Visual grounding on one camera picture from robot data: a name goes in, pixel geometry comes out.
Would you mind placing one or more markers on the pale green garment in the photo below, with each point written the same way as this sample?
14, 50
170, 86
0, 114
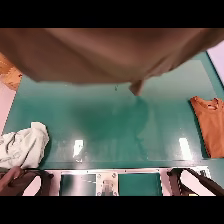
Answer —
23, 146

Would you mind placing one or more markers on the orange T-shirt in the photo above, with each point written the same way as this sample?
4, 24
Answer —
211, 126

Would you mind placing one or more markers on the brown garment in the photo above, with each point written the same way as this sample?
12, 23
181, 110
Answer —
100, 53

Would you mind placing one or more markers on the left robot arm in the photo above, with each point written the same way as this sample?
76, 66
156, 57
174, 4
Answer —
20, 181

